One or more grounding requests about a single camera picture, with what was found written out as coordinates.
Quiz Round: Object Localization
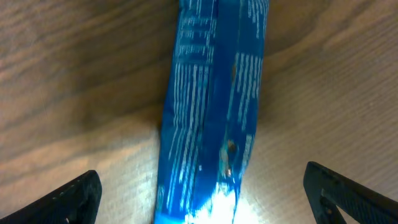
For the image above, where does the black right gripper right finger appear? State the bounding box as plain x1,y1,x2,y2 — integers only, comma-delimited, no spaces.
303,161,397,224

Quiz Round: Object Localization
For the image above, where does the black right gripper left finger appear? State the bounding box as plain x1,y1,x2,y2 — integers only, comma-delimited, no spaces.
1,170,102,224

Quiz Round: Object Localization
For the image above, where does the blue Oreo cookie pack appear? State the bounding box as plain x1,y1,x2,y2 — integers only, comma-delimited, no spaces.
154,0,269,224

